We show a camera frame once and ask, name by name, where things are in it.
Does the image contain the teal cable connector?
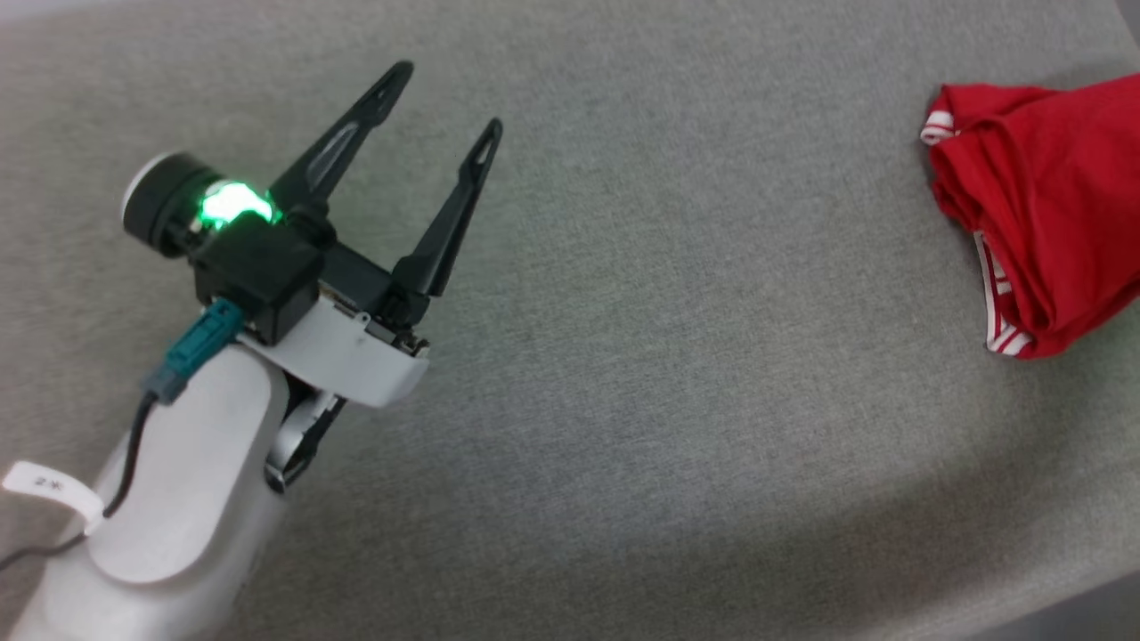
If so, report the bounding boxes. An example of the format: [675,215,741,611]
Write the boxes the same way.
[143,298,246,406]

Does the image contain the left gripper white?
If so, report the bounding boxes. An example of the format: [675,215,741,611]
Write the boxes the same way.
[122,61,504,410]

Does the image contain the white cable label tag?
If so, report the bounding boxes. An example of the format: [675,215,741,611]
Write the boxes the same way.
[2,460,105,535]

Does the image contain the thin black camera cable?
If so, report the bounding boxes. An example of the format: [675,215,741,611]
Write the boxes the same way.
[0,392,159,572]

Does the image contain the red white sports shirt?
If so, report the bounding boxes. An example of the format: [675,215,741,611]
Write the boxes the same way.
[920,73,1140,361]

